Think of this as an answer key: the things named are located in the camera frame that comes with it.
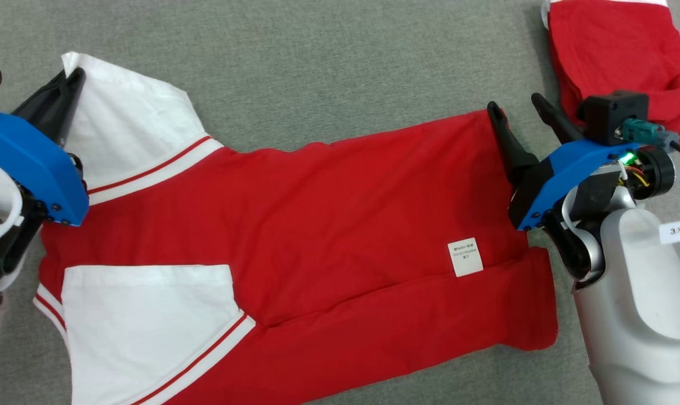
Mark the teal left camera connector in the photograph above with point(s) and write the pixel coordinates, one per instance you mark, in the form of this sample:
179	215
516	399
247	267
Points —
649	134

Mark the red white T-shirt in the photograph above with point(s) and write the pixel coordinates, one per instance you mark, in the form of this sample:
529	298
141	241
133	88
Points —
317	236

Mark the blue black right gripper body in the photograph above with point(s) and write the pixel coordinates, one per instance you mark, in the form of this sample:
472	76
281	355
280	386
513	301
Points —
565	174

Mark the black right wrist motor cylinder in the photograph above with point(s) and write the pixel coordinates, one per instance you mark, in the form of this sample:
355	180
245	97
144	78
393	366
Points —
655	171

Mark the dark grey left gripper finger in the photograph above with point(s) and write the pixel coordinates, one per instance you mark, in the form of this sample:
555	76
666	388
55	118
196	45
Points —
71	112
41	104

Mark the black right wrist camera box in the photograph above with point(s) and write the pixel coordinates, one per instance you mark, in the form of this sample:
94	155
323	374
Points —
610	115

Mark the red shorts with white stripes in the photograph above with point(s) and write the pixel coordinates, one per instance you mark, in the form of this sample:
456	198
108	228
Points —
616	50

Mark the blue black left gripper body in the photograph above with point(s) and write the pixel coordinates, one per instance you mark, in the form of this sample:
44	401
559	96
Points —
30	163

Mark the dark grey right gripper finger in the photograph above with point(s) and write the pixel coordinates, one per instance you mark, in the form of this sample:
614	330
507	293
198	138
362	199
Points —
511	146
557	121

